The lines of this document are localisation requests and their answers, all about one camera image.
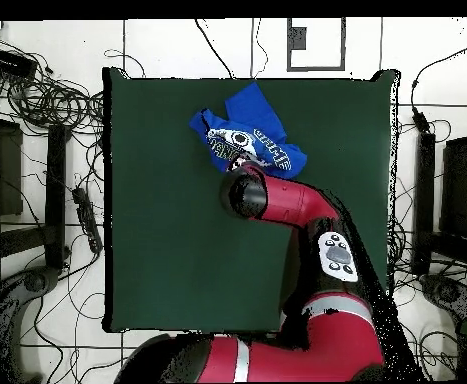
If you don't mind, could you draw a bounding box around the blue printed shirt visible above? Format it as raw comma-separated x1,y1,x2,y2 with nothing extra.
188,80,309,180

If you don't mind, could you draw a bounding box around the dark green tablecloth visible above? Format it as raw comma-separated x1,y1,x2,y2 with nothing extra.
101,67,401,335

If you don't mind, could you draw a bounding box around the black power strip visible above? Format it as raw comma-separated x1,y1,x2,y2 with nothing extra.
71,186,104,254

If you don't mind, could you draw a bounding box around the black stand beam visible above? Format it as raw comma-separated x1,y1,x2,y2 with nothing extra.
44,125,72,269
412,131,437,275

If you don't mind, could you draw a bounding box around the grey chair base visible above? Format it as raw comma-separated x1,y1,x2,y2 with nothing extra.
418,273,467,321
0,265,60,383

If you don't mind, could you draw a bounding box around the dark monitor panel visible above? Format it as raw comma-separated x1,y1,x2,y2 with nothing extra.
0,91,24,217
440,133,467,241

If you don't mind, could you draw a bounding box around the black electronics box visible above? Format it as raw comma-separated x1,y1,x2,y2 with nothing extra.
0,46,39,80

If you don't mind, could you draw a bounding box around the grey rectangular frame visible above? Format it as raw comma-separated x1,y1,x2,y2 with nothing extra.
286,17,347,72

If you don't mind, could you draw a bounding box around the black cable with plug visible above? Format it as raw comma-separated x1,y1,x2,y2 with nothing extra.
410,38,467,134

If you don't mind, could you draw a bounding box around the black cable tangle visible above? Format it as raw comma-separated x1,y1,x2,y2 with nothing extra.
0,33,107,139

